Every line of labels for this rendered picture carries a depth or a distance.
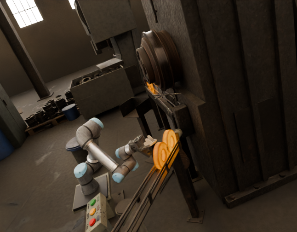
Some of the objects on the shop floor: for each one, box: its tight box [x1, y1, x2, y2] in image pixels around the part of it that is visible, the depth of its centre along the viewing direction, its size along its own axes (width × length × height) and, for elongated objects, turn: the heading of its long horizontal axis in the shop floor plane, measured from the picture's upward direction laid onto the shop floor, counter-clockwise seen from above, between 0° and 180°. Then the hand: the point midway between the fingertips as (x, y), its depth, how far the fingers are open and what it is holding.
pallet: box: [24, 90, 82, 137], centre depth 508 cm, size 120×81×44 cm
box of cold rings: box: [69, 64, 135, 120], centre depth 449 cm, size 103×83×79 cm
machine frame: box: [141, 0, 297, 209], centre depth 186 cm, size 73×108×176 cm
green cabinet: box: [0, 74, 29, 150], centre depth 435 cm, size 48×70×150 cm
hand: (155, 141), depth 149 cm, fingers closed
